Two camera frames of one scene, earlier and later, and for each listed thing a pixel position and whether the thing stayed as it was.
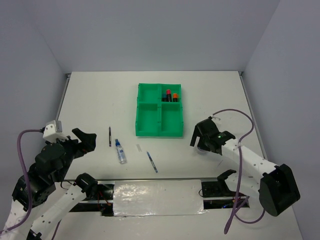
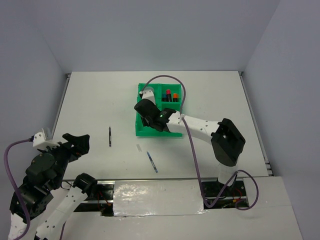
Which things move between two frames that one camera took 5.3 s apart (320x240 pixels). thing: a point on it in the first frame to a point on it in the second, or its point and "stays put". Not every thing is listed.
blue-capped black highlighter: [165, 99] stays put
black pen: [110, 137] stays put
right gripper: [197, 133] to [144, 121]
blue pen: [151, 161] stays put
